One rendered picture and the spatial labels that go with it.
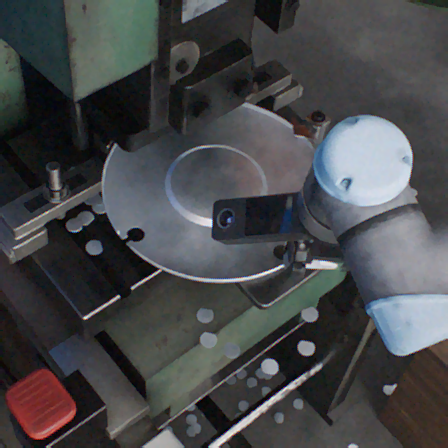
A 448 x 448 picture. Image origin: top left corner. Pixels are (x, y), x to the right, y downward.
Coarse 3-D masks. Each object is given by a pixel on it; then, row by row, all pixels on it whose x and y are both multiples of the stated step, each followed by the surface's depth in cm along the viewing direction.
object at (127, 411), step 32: (0, 256) 119; (0, 288) 116; (32, 288) 116; (0, 320) 134; (32, 320) 113; (64, 320) 114; (0, 352) 160; (32, 352) 125; (64, 352) 109; (96, 352) 109; (0, 384) 170; (96, 384) 107; (128, 384) 107; (0, 416) 166; (128, 416) 104
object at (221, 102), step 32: (192, 0) 86; (224, 0) 89; (256, 0) 94; (192, 32) 90; (224, 32) 94; (192, 64) 92; (224, 64) 94; (128, 96) 97; (192, 96) 93; (224, 96) 97; (192, 128) 97
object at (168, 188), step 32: (224, 128) 114; (256, 128) 114; (288, 128) 115; (128, 160) 109; (160, 160) 110; (192, 160) 109; (224, 160) 110; (256, 160) 111; (288, 160) 111; (128, 192) 107; (160, 192) 107; (192, 192) 107; (224, 192) 107; (256, 192) 107; (288, 192) 108; (128, 224) 104; (160, 224) 104; (192, 224) 104; (160, 256) 101; (192, 256) 102; (224, 256) 102; (256, 256) 103
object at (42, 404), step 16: (16, 384) 93; (32, 384) 93; (48, 384) 93; (16, 400) 92; (32, 400) 92; (48, 400) 92; (64, 400) 93; (16, 416) 92; (32, 416) 91; (48, 416) 91; (64, 416) 92; (32, 432) 90; (48, 432) 91
